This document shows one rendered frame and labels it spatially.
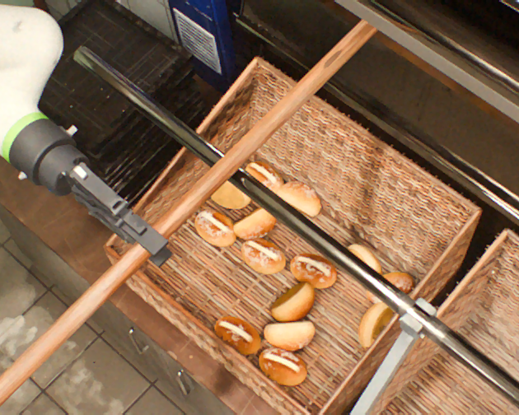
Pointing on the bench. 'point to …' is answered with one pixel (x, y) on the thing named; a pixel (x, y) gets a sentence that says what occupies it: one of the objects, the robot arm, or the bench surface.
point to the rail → (455, 53)
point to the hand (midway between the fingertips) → (147, 240)
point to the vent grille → (198, 41)
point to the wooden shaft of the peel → (173, 219)
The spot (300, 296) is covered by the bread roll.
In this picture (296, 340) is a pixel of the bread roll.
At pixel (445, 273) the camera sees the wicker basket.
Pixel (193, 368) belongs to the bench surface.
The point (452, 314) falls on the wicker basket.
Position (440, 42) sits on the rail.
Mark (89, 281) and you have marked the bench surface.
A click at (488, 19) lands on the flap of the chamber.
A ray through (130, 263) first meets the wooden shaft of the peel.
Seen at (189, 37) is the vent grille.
